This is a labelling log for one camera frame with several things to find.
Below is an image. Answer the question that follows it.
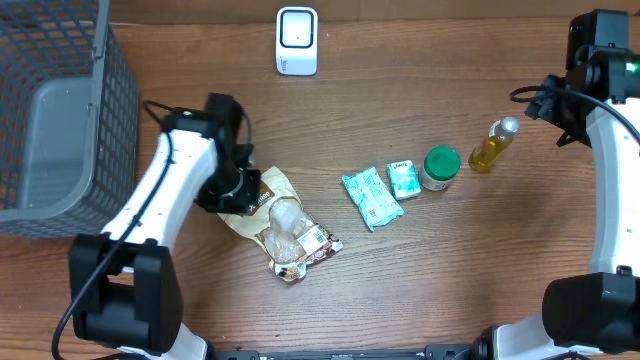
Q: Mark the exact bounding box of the dark grey plastic basket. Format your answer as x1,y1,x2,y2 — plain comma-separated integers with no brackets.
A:
1,0,140,238

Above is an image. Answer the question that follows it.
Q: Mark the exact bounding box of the brown snack bag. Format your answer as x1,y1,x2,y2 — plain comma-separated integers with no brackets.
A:
221,166,343,282

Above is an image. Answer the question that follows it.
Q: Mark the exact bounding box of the tissue pack white green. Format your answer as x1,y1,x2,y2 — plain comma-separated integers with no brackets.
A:
387,160,421,201

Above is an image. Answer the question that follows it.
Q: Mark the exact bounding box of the green lid jar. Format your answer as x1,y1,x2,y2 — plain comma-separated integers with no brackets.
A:
419,146,461,191

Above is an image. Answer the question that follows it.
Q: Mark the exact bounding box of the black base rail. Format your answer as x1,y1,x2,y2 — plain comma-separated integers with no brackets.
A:
205,340,494,360

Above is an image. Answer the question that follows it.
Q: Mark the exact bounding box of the yellow oil bottle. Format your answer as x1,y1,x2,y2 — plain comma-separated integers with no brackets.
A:
468,117,520,173

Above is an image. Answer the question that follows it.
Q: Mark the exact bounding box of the teal snack packet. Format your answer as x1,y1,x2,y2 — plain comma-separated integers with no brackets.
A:
341,166,404,232

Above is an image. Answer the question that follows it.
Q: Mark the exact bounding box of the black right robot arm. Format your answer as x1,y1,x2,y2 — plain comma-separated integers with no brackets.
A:
464,9,639,359

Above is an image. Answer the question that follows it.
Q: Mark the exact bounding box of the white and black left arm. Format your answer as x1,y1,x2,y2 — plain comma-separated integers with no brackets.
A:
51,102,260,359

